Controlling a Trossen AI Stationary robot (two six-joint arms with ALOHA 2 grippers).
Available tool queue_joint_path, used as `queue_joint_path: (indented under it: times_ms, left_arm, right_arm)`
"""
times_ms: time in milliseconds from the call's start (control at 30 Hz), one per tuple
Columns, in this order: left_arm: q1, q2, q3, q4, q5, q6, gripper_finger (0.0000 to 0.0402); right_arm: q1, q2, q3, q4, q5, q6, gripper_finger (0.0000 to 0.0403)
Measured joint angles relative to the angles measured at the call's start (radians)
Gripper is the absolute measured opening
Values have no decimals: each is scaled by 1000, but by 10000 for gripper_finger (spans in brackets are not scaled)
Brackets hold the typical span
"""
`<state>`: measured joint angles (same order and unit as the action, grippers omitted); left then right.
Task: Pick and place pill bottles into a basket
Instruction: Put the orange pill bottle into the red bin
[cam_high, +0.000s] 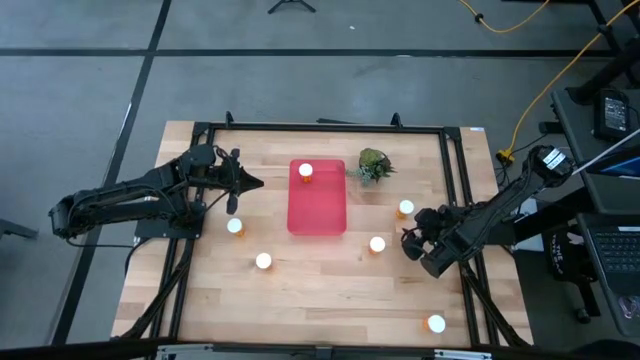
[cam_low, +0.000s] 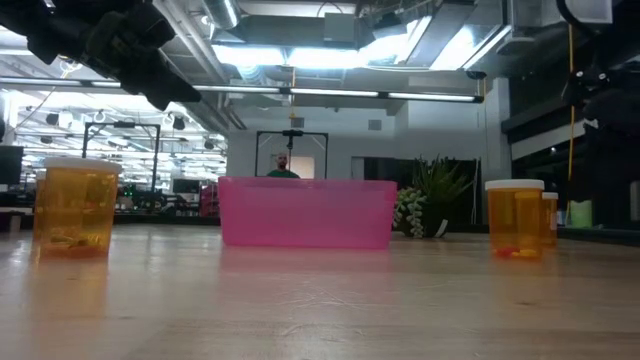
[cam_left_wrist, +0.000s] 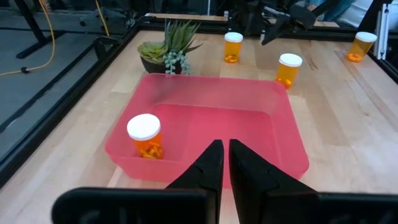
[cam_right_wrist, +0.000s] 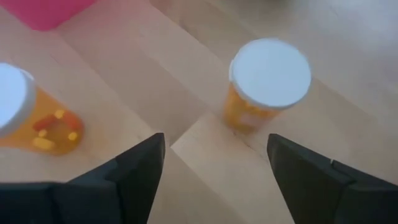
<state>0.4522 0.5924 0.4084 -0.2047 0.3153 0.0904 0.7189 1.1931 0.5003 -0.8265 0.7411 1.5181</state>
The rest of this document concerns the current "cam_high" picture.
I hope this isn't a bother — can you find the black metal table frame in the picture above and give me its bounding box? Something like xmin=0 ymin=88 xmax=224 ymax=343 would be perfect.
xmin=112 ymin=110 xmax=534 ymax=351

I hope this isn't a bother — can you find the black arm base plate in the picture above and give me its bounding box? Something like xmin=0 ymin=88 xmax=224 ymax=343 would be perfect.
xmin=133 ymin=202 xmax=206 ymax=240

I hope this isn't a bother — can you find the small green succulent plant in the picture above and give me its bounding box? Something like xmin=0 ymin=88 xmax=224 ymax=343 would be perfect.
xmin=347 ymin=147 xmax=397 ymax=187

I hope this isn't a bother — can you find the dark furniture leg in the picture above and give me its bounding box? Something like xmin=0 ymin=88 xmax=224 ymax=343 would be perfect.
xmin=0 ymin=218 xmax=39 ymax=242

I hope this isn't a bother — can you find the yellow extension cable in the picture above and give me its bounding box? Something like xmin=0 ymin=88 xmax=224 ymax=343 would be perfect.
xmin=457 ymin=0 xmax=640 ymax=167

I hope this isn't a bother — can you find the laptop with blue screen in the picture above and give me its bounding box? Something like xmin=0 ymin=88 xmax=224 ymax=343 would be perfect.
xmin=584 ymin=142 xmax=640 ymax=180

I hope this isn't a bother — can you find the black laptop keyboard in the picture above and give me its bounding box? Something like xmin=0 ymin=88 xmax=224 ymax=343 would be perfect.
xmin=577 ymin=212 xmax=640 ymax=337

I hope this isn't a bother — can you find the black desk leg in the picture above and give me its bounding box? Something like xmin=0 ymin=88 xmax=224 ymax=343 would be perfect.
xmin=569 ymin=0 xmax=640 ymax=106

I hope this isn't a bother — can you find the red plastic basket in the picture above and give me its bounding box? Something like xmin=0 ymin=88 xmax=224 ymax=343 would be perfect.
xmin=286 ymin=158 xmax=348 ymax=237

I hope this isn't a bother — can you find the black tripod base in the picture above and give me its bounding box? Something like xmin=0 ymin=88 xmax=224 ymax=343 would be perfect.
xmin=267 ymin=0 xmax=317 ymax=15

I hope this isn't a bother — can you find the black bag white lettering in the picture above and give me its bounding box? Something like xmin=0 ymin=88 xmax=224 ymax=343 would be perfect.
xmin=542 ymin=227 xmax=604 ymax=324

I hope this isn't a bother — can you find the black power adapter with label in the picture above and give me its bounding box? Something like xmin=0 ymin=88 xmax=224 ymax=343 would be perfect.
xmin=593 ymin=88 xmax=633 ymax=142

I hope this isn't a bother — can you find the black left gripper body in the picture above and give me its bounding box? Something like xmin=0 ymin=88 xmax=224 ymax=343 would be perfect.
xmin=213 ymin=148 xmax=242 ymax=215

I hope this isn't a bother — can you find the black metal crossbar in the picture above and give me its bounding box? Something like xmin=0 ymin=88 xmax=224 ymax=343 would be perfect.
xmin=0 ymin=337 xmax=640 ymax=360

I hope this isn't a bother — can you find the dark grey desk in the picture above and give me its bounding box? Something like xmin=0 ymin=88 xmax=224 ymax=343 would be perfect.
xmin=551 ymin=87 xmax=640 ymax=216

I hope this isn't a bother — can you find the white cable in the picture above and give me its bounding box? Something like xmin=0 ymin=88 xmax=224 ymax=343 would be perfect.
xmin=571 ymin=128 xmax=640 ymax=175

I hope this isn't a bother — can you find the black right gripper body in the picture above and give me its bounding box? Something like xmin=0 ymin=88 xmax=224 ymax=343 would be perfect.
xmin=414 ymin=205 xmax=454 ymax=244

